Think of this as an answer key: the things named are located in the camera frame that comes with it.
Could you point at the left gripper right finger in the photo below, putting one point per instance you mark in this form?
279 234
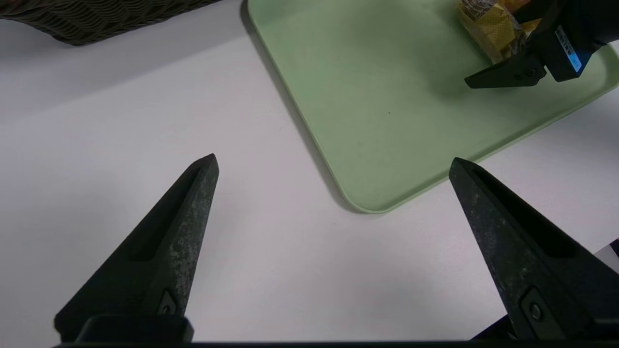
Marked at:
537 266

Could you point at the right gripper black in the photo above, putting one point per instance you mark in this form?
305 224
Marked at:
585 24

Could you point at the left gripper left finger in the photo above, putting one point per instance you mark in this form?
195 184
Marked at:
159 261

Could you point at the gold snack roll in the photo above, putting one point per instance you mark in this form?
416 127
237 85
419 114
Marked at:
493 29

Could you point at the dark brown wicker basket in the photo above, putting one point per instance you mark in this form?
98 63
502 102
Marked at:
96 19

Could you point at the light green plastic tray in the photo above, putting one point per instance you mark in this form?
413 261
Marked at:
387 106

